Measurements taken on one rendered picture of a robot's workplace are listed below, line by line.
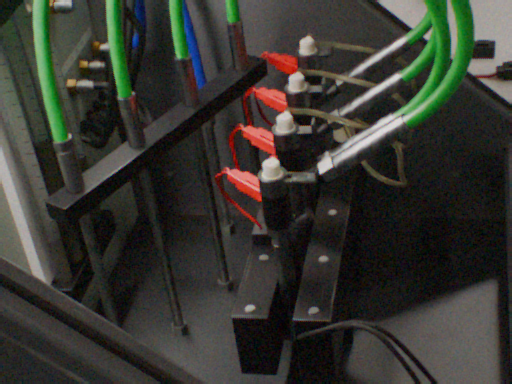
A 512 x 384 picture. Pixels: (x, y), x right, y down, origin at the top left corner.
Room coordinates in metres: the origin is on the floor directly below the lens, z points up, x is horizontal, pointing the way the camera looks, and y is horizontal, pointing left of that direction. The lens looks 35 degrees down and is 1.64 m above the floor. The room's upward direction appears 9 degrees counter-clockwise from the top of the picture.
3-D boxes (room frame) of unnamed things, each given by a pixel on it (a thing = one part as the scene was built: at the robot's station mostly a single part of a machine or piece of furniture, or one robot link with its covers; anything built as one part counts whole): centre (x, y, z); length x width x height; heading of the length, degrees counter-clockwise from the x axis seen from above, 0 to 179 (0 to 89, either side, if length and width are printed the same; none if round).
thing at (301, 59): (0.99, -0.09, 1.01); 0.05 x 0.03 x 0.21; 75
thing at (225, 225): (1.06, 0.05, 0.93); 0.02 x 0.02 x 0.19; 75
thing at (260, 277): (0.88, -0.05, 0.91); 0.34 x 0.10 x 0.15; 165
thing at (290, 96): (0.91, -0.07, 1.01); 0.05 x 0.03 x 0.21; 75
